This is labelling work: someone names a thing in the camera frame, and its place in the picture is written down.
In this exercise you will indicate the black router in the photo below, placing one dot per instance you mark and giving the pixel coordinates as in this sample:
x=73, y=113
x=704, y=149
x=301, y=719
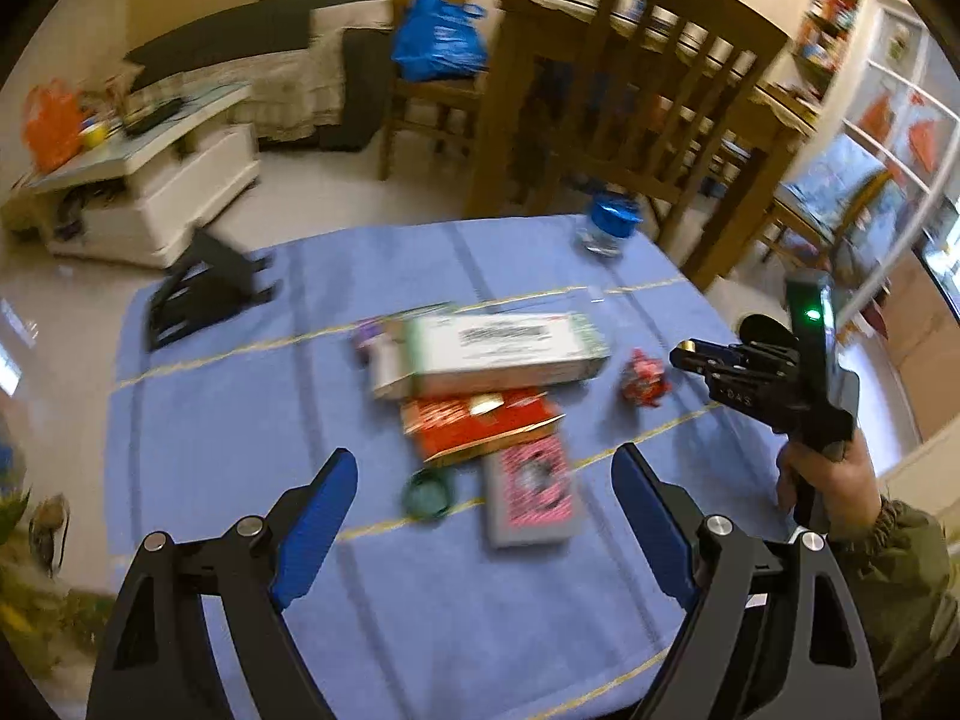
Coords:
x=150, y=118

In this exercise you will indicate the beige lace table cover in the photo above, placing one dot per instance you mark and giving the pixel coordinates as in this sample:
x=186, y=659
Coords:
x=780, y=101

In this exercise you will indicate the blue plastic bag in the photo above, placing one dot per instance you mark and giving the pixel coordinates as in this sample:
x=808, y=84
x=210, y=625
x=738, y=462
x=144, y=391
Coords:
x=435, y=41

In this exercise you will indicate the person's right forearm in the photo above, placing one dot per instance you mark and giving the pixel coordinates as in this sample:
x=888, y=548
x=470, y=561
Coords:
x=907, y=585

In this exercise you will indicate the yellow cup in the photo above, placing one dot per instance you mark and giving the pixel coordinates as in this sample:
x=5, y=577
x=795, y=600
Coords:
x=93, y=136

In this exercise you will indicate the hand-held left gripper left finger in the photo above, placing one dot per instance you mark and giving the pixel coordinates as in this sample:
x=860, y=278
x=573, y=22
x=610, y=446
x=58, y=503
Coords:
x=315, y=529

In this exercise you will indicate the wooden chair with blue cushion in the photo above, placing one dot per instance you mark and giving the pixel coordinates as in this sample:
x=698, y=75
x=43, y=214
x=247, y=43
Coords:
x=874, y=187

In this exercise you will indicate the dark grey sofa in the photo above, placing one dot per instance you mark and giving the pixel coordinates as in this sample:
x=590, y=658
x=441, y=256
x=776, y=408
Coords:
x=225, y=37

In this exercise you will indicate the blue striped tablecloth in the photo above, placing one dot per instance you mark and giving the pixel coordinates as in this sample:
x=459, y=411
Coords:
x=420, y=615

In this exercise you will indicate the black folding phone stand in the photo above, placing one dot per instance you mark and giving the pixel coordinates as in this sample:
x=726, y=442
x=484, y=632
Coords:
x=187, y=292

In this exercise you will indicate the person's right hand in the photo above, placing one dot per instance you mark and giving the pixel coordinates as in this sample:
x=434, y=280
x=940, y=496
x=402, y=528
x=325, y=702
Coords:
x=855, y=491

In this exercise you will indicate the orange plastic bag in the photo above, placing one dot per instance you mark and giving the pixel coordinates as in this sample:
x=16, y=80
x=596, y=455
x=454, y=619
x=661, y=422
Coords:
x=52, y=124

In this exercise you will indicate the glass jar with blue lid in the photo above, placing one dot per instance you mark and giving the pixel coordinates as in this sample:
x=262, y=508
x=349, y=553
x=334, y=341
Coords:
x=611, y=217

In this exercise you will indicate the white framed glass door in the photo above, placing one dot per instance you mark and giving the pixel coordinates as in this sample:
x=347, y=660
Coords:
x=877, y=75

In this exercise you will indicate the green and white carton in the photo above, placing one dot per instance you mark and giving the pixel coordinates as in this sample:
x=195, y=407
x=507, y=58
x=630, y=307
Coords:
x=495, y=352

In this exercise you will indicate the wall shelf with items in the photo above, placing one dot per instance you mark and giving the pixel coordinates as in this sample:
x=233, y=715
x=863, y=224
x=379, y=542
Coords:
x=825, y=37

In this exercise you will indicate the beige lace sofa cover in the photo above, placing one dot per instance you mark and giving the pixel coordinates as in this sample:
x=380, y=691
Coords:
x=285, y=90

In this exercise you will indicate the red carton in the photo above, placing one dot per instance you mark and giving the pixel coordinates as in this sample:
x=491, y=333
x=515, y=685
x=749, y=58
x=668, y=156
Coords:
x=465, y=427

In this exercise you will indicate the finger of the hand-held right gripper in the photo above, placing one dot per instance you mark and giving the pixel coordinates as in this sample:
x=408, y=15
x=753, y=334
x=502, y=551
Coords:
x=742, y=396
x=712, y=356

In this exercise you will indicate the white coffee table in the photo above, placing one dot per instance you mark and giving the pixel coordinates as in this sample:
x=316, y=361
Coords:
x=172, y=195

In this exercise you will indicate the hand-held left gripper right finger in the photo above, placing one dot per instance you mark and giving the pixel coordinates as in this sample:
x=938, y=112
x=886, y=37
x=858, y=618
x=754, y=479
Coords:
x=652, y=529

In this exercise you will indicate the red wrapper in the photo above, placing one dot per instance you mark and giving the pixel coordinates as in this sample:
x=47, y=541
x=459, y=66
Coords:
x=645, y=379

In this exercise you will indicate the wooden dining table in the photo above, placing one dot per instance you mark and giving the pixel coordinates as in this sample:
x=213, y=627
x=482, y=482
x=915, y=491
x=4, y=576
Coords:
x=510, y=90

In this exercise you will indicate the pink and grey box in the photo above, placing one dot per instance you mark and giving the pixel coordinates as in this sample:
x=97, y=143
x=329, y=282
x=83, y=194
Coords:
x=532, y=495

